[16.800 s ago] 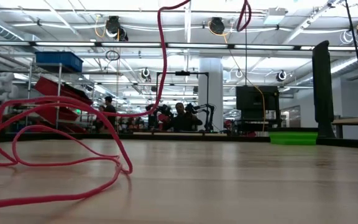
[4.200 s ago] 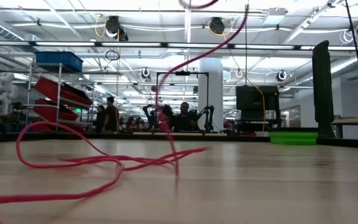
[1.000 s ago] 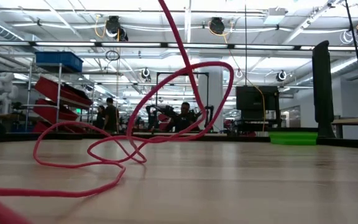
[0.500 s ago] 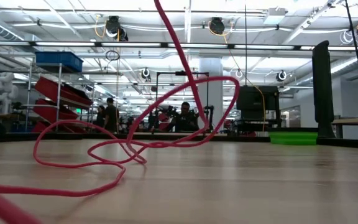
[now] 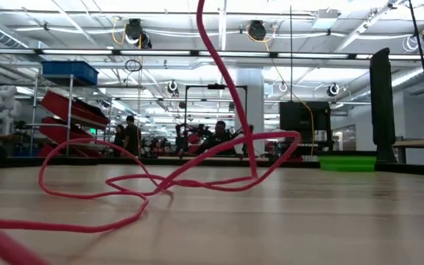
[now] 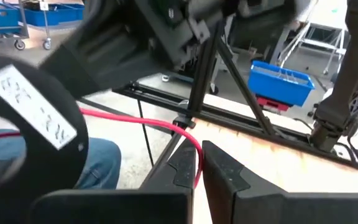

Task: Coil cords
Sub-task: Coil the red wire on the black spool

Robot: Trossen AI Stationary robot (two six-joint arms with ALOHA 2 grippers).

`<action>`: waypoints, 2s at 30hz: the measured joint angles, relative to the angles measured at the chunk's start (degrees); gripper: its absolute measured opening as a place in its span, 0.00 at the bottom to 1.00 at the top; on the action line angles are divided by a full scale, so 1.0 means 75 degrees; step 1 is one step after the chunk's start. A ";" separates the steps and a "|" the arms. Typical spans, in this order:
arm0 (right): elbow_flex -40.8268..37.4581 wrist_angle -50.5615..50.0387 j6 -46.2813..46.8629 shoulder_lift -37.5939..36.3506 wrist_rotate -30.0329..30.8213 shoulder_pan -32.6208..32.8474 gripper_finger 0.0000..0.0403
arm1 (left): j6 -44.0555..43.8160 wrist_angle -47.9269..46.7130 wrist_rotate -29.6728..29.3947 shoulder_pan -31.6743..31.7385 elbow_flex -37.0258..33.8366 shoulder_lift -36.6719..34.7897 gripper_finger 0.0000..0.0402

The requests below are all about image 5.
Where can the black background robot arm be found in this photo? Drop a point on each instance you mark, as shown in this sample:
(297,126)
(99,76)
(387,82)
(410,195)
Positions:
(184,138)
(242,132)

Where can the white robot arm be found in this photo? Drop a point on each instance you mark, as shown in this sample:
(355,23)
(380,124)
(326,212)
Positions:
(4,106)

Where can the person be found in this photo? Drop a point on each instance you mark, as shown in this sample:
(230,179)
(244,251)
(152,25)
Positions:
(217,138)
(119,139)
(132,134)

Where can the white building column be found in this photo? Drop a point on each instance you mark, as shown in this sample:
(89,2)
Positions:
(256,103)

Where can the black monitor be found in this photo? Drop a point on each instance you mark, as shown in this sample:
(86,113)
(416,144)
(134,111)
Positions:
(300,117)

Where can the thin black vertical pole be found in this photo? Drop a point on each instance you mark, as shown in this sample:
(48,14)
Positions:
(291,55)

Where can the long ceiling light bar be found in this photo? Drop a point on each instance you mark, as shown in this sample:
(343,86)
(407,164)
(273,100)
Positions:
(307,55)

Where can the green collapsible container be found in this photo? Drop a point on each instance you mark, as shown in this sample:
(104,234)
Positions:
(344,163)

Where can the metal shelf rack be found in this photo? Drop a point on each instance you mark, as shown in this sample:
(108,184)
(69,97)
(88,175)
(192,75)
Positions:
(69,99)

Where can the blue plastic bin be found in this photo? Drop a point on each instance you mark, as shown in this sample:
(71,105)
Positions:
(70,71)

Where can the red shelf bin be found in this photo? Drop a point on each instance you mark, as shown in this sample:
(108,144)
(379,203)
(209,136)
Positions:
(57,130)
(59,105)
(44,151)

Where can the wooden side table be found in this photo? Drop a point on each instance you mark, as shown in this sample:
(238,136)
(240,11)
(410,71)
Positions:
(418,143)

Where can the black gantry frame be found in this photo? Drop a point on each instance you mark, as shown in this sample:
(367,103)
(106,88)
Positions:
(197,87)

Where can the black upright frame post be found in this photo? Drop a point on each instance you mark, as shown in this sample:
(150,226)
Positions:
(383,110)

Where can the black table edge rail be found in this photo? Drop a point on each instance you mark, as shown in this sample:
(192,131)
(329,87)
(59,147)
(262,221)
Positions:
(13,162)

